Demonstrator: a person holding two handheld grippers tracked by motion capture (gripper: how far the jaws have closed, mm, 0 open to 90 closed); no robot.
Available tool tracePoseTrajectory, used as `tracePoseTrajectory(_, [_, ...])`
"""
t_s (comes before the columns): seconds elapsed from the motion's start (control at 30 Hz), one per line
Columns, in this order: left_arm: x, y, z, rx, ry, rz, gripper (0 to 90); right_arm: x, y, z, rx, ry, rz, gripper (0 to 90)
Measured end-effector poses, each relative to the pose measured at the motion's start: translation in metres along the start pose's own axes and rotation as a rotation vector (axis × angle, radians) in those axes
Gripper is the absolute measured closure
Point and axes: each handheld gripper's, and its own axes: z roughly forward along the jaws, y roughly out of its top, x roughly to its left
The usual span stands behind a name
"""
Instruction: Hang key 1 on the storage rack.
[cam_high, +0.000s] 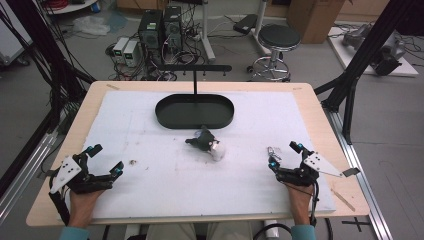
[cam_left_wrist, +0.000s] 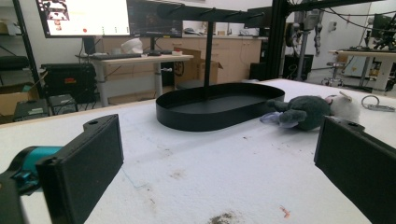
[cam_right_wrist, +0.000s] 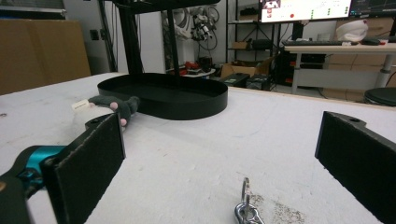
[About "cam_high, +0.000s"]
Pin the clear plastic bag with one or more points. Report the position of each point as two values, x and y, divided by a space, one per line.
90 25

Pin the aluminium rail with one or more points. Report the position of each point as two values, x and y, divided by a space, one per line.
23 173
360 180

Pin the white desk leg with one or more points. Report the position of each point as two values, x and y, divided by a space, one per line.
260 26
207 33

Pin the white board with grey equipment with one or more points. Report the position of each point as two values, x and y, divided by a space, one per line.
383 50

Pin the white power supply unit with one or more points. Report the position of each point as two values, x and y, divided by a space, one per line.
120 48
131 53

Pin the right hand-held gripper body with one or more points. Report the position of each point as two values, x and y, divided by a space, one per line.
300 176

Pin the white round table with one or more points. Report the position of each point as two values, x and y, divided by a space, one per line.
71 6

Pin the brown cardboard box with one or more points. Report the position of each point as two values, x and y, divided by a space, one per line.
313 20

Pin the person's legs in beige trousers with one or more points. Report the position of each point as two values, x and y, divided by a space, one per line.
200 231

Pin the black metal frame strut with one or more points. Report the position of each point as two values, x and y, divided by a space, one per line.
43 46
363 56

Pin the person's right hand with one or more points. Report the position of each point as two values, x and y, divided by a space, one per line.
301 205

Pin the person's left hand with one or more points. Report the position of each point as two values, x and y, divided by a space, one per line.
81 208

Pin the black tape piece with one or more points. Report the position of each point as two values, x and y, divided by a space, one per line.
351 172
46 173

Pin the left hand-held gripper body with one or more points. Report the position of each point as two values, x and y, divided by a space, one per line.
75 178

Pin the black flat pedal box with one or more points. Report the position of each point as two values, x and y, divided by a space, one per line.
246 24

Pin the white foam mat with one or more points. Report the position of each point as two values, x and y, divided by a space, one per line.
200 186

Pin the black round stool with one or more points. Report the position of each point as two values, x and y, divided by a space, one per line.
279 37

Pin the thin wooden stick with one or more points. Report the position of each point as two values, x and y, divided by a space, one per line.
343 200

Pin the black computer tower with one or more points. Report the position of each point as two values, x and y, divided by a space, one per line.
150 30
173 28

